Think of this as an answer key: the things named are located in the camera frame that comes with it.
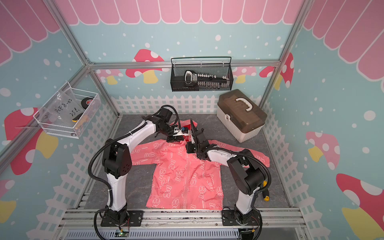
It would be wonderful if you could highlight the pink hooded rain jacket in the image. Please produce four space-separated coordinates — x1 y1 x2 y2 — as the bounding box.
131 119 271 211

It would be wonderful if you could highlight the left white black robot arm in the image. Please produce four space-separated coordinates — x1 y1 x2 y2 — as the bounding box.
88 105 185 227

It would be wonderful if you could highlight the beige toolbox with brown lid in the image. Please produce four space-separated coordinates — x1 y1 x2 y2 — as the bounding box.
217 90 268 143

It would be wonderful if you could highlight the socket wrench set in basket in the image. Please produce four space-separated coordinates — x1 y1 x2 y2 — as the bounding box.
184 71 231 89

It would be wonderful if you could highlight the yellow black screwdriver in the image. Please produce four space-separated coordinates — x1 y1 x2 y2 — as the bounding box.
262 181 270 202

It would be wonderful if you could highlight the black tape roll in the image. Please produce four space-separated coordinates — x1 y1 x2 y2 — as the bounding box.
81 97 94 110

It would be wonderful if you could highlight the yellow black tool in bin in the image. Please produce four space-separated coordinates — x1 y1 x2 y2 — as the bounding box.
72 113 84 123

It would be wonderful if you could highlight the clear labelled plastic bag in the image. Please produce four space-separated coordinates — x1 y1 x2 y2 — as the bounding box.
48 90 84 127

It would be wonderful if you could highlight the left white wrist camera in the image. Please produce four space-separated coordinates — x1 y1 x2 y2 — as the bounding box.
172 127 190 136

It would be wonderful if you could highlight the black wire mesh wall basket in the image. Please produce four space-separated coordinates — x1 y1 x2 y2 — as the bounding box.
170 57 234 92

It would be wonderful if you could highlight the clear plastic wall bin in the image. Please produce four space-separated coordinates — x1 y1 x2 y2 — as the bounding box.
34 82 102 139

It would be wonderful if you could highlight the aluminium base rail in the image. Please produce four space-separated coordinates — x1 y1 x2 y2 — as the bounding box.
53 208 311 240

